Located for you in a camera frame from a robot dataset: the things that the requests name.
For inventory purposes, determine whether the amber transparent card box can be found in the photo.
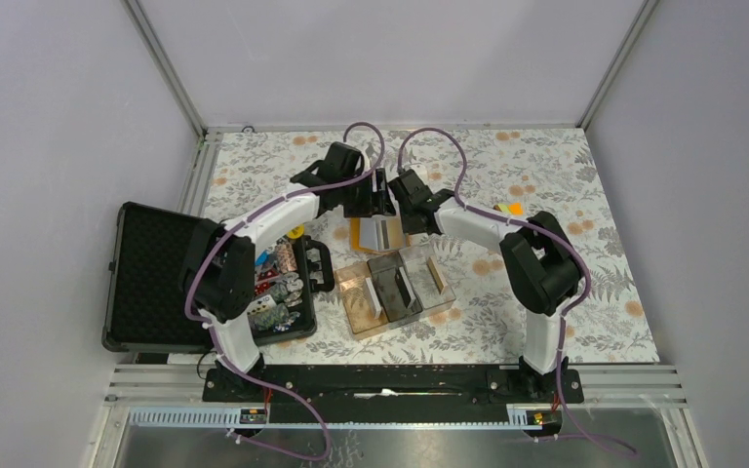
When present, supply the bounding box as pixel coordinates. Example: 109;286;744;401
335;261;389;340

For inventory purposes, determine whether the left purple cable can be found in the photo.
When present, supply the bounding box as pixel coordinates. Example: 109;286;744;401
183;121;387;462

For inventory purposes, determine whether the white card stack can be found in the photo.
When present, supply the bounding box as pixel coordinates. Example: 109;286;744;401
363;277;382;319

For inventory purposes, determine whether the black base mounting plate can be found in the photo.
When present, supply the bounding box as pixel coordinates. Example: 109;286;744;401
202;365;585;425

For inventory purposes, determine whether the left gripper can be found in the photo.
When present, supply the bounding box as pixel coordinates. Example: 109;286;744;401
339;169;394;218

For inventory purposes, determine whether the smoky black card box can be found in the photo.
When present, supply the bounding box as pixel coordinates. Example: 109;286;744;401
367;252;421;325

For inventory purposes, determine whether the black card stack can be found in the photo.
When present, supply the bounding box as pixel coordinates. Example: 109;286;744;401
394;267;415;309

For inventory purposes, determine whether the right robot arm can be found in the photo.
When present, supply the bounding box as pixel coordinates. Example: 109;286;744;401
388;170;588;402

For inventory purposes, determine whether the clear transparent card box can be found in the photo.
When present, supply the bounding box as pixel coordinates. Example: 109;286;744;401
399;245;456;315

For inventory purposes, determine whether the tan leather card holder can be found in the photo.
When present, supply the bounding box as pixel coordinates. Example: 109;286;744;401
349;215;410;254

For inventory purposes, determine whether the yellow big blind button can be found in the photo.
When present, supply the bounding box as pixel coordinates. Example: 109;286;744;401
286;224;305;240

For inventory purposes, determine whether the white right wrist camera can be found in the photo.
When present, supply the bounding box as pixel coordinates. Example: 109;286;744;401
407;164;429;184

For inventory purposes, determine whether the floral table mat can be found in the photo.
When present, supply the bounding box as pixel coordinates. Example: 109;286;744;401
202;128;659;365

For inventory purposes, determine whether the black poker chip case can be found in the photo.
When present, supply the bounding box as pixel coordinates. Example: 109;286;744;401
101;202;335;353

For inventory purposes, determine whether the purple cable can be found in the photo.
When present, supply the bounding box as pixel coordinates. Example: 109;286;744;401
398;127;641;460
183;121;387;462

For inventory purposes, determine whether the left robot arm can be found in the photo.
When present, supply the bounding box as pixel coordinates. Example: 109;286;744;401
178;142;382;401

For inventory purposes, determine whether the toy brick stack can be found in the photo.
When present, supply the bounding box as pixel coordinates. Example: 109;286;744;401
493;203;525;217

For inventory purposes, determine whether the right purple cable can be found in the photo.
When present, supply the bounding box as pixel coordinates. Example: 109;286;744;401
398;127;641;460

